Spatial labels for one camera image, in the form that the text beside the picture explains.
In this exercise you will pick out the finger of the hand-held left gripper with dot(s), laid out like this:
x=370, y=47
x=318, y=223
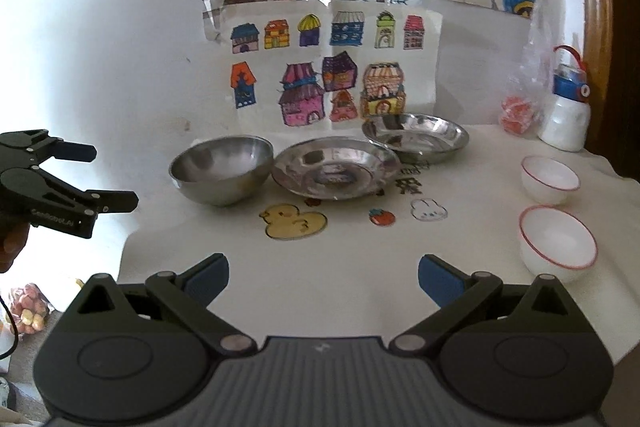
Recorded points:
x=75, y=152
x=112, y=202

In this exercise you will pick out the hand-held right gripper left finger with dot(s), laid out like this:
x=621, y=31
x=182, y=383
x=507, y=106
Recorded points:
x=207, y=279

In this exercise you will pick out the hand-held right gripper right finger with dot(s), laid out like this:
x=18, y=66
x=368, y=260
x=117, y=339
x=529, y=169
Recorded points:
x=440, y=279

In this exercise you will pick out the deep stainless steel bowl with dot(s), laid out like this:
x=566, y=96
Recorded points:
x=220, y=172

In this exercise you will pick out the white bowl with red rim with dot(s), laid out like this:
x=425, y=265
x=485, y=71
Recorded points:
x=549, y=179
x=557, y=242

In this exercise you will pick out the stainless steel plate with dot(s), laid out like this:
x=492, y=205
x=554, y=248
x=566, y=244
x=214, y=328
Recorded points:
x=332, y=169
x=415, y=137

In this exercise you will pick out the person's left hand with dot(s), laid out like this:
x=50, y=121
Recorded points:
x=12, y=247

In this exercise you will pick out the bag of pink yellow snacks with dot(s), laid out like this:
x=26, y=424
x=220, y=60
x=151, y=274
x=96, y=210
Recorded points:
x=27, y=309

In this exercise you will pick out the white printed tablecloth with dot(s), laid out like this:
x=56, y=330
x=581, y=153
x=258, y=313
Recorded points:
x=350, y=247

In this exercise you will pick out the clear bag of red candies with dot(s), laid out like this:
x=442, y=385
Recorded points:
x=520, y=112

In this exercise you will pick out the white bottle with blue cap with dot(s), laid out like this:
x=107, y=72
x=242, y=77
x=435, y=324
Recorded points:
x=564, y=117

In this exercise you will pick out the coloured houses drawing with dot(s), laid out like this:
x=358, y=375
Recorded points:
x=320, y=72

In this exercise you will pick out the curved wooden frame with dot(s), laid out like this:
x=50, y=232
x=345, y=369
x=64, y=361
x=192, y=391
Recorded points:
x=597, y=7

